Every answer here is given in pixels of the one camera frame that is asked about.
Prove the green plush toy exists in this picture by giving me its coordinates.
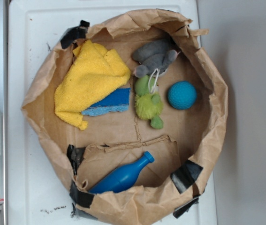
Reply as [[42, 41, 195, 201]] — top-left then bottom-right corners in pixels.
[[134, 75, 164, 129]]

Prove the blue plastic bottle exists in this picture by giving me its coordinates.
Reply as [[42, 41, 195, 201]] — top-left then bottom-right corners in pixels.
[[88, 151, 155, 194]]

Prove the brown paper bag bin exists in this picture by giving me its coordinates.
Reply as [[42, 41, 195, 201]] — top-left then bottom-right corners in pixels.
[[22, 9, 228, 225]]

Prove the blue sponge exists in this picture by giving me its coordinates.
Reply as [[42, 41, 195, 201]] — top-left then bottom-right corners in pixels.
[[82, 88, 131, 117]]

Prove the yellow microfiber cloth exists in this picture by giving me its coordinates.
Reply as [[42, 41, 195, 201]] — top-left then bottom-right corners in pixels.
[[54, 40, 131, 131]]

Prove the white tray table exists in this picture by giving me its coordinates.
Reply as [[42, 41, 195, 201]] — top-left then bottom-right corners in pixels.
[[5, 0, 199, 225]]

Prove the blue foam ball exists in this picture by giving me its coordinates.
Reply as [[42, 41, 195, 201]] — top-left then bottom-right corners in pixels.
[[167, 81, 197, 110]]

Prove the grey plush mouse toy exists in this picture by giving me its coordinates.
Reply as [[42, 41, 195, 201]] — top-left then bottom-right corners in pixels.
[[132, 39, 179, 78]]

